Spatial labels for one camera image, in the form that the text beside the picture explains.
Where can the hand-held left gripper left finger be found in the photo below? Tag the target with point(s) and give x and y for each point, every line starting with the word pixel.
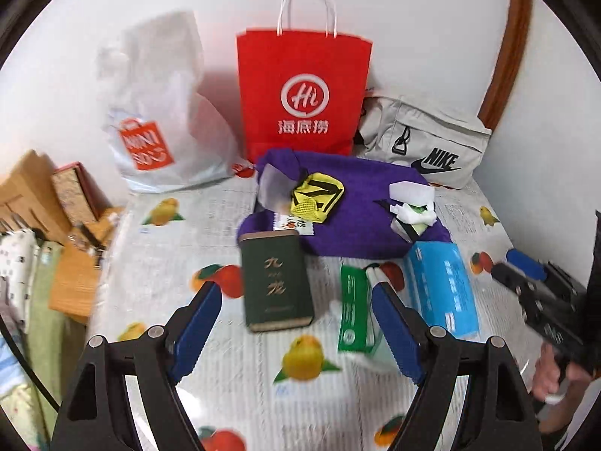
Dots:
pixel 197 329

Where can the blue tissue box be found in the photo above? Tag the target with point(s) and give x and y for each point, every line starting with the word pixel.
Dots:
pixel 436 286

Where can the dark green box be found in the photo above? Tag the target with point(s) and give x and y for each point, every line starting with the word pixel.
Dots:
pixel 258 300

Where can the light green cloth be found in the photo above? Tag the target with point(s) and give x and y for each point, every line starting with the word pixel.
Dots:
pixel 47 329

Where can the purple cloth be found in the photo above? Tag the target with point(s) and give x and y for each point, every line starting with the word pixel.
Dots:
pixel 361 188

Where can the grey waist bag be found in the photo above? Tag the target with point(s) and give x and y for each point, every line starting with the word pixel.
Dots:
pixel 432 122

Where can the red paper bag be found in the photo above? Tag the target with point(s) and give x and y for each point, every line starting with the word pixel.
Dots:
pixel 263 80

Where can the white plastic shopping bag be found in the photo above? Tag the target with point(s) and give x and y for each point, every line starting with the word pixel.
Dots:
pixel 164 80

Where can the person's right hand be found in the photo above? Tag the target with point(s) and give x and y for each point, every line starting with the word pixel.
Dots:
pixel 549 380

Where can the yellow mesh pouch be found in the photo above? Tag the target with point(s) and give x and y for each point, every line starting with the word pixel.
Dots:
pixel 305 206

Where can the translucent plastic bag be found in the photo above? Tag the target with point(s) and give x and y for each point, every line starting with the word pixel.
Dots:
pixel 277 188

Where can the wooden door frame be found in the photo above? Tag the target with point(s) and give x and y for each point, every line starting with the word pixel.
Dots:
pixel 509 56

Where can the small white printed sachet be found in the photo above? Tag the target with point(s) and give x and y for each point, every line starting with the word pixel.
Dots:
pixel 291 224

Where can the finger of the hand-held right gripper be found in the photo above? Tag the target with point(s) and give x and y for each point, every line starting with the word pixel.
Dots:
pixel 514 279
pixel 526 262

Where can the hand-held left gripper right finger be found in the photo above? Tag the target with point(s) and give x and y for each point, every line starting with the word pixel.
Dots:
pixel 399 333

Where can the white printed cloth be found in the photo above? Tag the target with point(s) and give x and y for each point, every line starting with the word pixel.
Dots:
pixel 16 263

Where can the white sponge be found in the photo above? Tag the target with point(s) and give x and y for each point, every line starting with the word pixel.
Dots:
pixel 411 192

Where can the fruit print tablecloth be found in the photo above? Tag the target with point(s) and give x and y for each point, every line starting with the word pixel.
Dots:
pixel 164 244

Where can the green tissue pack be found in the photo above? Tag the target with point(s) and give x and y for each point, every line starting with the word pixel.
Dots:
pixel 352 310

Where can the white tissue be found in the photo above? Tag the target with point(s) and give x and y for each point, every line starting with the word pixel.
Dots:
pixel 413 218

